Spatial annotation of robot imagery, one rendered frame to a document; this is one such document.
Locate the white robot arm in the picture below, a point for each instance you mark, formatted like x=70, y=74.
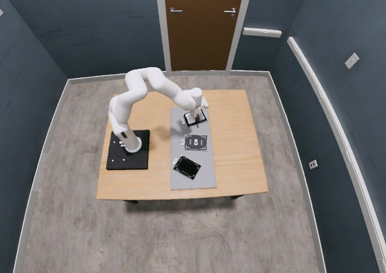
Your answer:
x=137, y=92

